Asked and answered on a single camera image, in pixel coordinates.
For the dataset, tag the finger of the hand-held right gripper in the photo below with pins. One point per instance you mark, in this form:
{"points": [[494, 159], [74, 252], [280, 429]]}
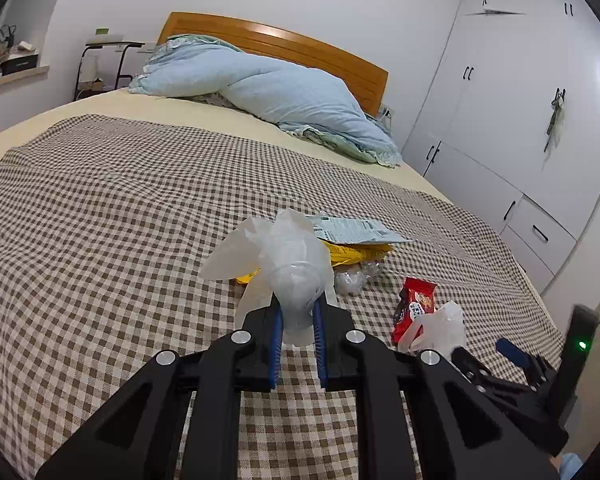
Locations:
{"points": [[472, 370], [512, 352]]}

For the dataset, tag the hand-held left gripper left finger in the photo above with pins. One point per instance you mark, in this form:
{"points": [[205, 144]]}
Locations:
{"points": [[276, 355]]}

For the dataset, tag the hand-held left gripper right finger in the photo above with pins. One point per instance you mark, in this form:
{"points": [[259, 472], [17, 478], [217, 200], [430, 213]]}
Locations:
{"points": [[321, 355]]}

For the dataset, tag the red cookie packet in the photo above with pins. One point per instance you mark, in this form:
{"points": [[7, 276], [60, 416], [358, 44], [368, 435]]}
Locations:
{"points": [[415, 305]]}

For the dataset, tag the person's light blue pajamas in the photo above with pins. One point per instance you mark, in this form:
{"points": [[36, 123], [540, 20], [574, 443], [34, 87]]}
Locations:
{"points": [[571, 467]]}

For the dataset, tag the yellow snack bag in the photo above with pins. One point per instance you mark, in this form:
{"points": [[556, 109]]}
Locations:
{"points": [[355, 252]]}

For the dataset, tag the printed paper leaflet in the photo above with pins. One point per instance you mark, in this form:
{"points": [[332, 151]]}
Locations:
{"points": [[360, 232]]}

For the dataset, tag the brown checkered bedspread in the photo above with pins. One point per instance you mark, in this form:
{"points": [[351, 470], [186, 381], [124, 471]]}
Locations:
{"points": [[105, 210]]}

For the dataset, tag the pale mesh bag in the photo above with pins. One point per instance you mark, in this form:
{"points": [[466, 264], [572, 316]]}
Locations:
{"points": [[556, 120]]}

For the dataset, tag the light blue duvet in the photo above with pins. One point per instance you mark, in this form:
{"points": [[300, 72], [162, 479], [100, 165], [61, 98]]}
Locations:
{"points": [[290, 95]]}

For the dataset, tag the white built-in wardrobe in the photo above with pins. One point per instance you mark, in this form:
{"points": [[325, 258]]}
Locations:
{"points": [[505, 85]]}

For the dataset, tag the wooden headboard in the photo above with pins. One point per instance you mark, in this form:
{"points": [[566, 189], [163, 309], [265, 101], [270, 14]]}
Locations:
{"points": [[280, 35]]}

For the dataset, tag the small green box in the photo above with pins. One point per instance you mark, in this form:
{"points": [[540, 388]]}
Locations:
{"points": [[101, 31]]}

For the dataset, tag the beige windowsill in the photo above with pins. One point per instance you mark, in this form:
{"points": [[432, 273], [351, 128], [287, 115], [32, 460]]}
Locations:
{"points": [[15, 79]]}

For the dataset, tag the black storage box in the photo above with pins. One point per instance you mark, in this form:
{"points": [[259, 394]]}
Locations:
{"points": [[20, 63]]}

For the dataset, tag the white tissue box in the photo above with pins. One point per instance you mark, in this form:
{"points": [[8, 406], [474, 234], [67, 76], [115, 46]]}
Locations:
{"points": [[26, 46]]}

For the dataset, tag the wall socket with plug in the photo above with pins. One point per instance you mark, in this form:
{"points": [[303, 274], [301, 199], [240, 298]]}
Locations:
{"points": [[387, 112]]}

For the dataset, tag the black frame side table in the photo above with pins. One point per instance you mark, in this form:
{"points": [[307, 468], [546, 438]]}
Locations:
{"points": [[115, 44]]}

